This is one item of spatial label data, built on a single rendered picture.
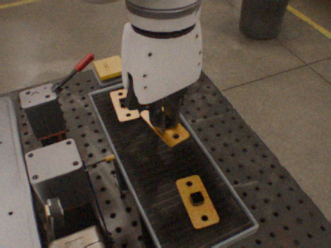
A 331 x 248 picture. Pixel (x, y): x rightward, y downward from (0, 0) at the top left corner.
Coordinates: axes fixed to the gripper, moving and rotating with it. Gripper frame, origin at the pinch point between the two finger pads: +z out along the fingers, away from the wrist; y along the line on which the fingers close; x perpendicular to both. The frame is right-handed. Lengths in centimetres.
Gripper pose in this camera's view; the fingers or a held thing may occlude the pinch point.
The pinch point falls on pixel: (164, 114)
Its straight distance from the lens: 47.2
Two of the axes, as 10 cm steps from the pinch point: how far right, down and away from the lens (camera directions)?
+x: 5.8, 5.9, -5.6
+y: -8.2, 4.2, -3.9
